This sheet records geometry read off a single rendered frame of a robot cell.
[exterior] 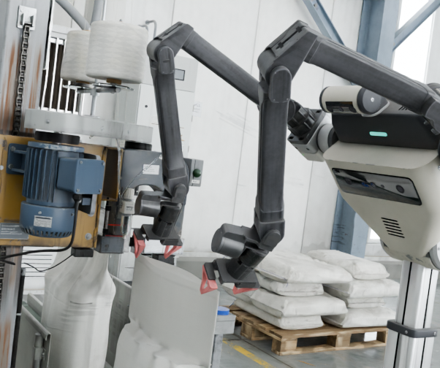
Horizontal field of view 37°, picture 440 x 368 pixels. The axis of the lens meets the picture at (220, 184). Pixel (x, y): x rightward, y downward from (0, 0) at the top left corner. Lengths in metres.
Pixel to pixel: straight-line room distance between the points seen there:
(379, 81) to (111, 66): 0.77
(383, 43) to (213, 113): 2.19
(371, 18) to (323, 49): 6.84
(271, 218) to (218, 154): 5.48
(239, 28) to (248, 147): 1.27
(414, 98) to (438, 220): 0.41
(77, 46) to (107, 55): 0.28
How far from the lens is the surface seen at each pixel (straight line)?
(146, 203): 1.84
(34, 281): 4.94
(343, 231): 7.99
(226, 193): 7.01
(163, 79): 1.76
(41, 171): 1.79
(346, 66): 1.33
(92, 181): 1.75
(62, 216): 1.79
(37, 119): 1.77
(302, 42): 1.27
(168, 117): 1.79
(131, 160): 2.06
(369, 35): 8.10
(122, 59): 1.83
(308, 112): 1.95
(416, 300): 1.92
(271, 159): 1.38
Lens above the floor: 1.37
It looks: 3 degrees down
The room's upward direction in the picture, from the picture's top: 7 degrees clockwise
